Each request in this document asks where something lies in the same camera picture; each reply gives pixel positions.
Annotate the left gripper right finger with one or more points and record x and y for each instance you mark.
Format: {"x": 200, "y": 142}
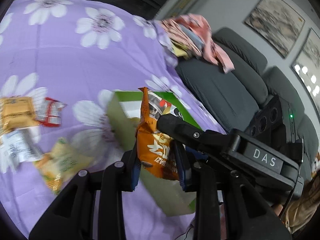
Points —
{"x": 223, "y": 193}

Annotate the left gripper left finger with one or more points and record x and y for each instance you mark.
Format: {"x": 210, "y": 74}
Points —
{"x": 91, "y": 202}

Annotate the yellow corn snack packet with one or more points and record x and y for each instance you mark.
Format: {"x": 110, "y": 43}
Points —
{"x": 61, "y": 164}

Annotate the silver white snack packet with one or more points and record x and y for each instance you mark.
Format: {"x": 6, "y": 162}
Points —
{"x": 19, "y": 146}

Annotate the orange chips snack packet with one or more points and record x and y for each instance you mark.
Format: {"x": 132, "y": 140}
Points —
{"x": 153, "y": 146}

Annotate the person's hand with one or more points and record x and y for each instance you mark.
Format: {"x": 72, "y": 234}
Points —
{"x": 278, "y": 209}

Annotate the dark grey sofa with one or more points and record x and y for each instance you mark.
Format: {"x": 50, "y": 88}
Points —
{"x": 233, "y": 98}

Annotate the red silver snack packet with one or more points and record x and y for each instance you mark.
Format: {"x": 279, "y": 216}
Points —
{"x": 49, "y": 112}

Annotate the yellow biscuit snack packet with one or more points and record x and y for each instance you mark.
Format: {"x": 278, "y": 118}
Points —
{"x": 17, "y": 112}

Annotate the green white cardboard box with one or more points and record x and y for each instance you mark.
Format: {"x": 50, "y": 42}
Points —
{"x": 123, "y": 112}

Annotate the framed landscape painting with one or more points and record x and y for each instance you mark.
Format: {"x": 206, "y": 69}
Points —
{"x": 277, "y": 23}

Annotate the pink patterned cloth pile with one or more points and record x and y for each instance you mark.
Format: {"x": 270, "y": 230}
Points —
{"x": 193, "y": 34}

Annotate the purple floral tablecloth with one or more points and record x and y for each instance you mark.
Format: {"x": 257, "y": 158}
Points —
{"x": 80, "y": 52}

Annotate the black camera box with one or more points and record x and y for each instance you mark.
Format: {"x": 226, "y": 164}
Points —
{"x": 275, "y": 119}

